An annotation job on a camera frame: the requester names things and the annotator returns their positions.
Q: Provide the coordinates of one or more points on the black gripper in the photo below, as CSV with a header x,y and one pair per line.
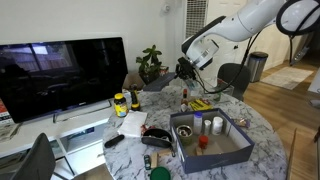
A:
x,y
186,69

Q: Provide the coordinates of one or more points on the navy blue box lid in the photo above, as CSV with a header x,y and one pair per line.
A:
x,y
160,82

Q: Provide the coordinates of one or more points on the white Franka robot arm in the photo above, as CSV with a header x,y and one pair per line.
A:
x,y
246,20

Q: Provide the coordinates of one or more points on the navy blue cardboard box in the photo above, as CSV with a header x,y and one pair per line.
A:
x,y
216,160

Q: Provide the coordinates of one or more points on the round green lid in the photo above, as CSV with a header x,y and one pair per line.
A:
x,y
160,174

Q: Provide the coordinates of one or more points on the brown hot sauce bottle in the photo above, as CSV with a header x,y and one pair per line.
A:
x,y
184,101

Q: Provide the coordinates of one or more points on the dark plant pot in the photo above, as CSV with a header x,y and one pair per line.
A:
x,y
149,78

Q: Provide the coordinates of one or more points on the green leafy houseplant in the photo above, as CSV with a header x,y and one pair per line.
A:
x,y
150,60

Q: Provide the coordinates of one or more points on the yellow black packet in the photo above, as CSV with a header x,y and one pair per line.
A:
x,y
200,105

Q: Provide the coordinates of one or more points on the green bottle red cap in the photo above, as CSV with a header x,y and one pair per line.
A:
x,y
217,95

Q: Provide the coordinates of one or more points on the brown paper bag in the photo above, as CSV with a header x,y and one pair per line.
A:
x,y
132,81

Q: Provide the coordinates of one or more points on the black yellow bottle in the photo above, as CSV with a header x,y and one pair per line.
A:
x,y
135,100

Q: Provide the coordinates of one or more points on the white bottle blue cap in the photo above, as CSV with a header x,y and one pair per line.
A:
x,y
197,123

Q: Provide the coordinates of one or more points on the grey upholstered chair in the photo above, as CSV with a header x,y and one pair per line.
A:
x,y
235,78

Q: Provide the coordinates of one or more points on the small white pill bottle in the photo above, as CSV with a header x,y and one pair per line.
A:
x,y
207,127

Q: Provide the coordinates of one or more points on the open tin can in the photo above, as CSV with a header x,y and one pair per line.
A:
x,y
184,134

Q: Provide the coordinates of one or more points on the small red wrapper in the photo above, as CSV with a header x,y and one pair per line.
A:
x,y
146,128

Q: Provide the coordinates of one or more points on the yellow vitamin bottle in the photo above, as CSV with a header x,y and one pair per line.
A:
x,y
120,106

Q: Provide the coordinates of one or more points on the white paper sheet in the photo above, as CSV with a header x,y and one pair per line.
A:
x,y
132,124

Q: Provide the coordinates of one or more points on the red capped jar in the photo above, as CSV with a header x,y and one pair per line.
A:
x,y
203,142

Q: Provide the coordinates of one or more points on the steel pedal trash can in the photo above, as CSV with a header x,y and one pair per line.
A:
x,y
256,66

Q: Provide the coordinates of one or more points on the purple yellow snack packet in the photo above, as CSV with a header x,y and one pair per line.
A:
x,y
242,122

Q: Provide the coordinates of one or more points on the wooden block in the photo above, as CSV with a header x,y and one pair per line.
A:
x,y
165,152
154,160
198,151

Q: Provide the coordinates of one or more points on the black remote control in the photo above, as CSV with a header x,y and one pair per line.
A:
x,y
114,141

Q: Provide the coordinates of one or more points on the beige floor rug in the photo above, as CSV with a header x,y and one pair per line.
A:
x,y
286,77

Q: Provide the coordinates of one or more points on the black flat screen television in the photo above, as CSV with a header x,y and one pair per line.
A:
x,y
63,76

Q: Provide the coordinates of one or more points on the white television stand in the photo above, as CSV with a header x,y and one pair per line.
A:
x,y
40,133

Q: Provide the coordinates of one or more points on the dark grey desk chair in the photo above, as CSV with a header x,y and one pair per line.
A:
x,y
36,163

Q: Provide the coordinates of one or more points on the white wall vent grille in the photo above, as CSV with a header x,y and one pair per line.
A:
x,y
196,16

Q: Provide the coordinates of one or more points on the white wall thermostat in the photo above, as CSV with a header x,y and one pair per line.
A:
x,y
165,7

